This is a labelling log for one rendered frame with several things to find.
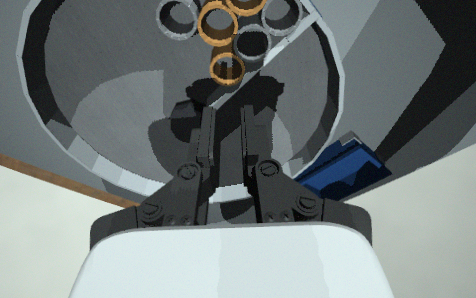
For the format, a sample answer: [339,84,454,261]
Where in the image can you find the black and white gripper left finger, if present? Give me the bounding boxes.
[90,106,221,250]

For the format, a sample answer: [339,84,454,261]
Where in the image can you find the grey metal ring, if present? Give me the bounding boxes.
[259,0,303,36]
[156,0,201,41]
[233,14,272,63]

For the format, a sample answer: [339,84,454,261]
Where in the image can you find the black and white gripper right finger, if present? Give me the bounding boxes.
[240,105,372,246]

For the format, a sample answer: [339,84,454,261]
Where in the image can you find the bronze bushing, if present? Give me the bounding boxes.
[197,0,238,47]
[226,0,267,16]
[210,41,245,86]

